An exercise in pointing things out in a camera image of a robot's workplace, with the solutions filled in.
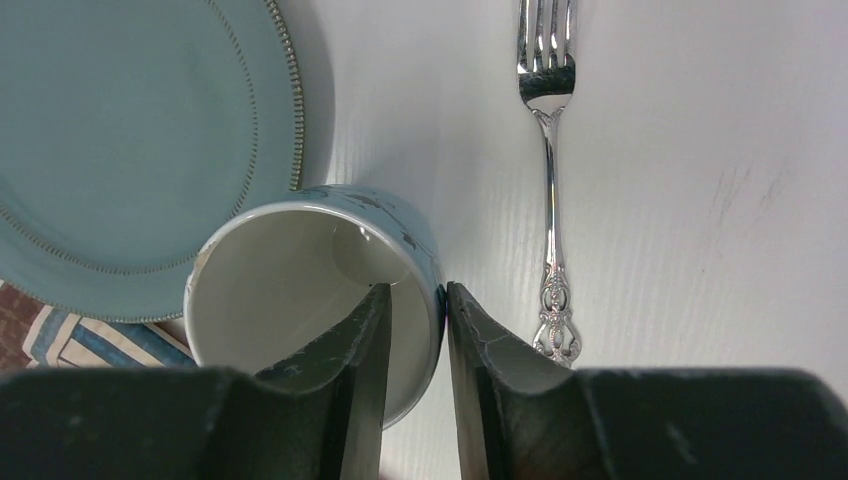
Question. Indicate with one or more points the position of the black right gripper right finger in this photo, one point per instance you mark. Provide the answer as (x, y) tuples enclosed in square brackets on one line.
[(520, 415)]

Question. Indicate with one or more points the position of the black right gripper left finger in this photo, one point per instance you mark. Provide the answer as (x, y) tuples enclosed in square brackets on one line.
[(317, 414)]

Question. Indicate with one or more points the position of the blue ceramic mug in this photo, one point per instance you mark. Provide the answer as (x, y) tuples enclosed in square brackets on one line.
[(276, 277)]

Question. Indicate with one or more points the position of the striped patchwork placemat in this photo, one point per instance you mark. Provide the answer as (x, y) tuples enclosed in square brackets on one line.
[(36, 335)]

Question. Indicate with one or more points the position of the teal ceramic plate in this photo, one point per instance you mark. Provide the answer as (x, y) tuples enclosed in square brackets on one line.
[(130, 132)]

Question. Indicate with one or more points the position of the ornate silver fork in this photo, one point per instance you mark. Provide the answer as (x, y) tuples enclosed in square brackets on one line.
[(546, 76)]

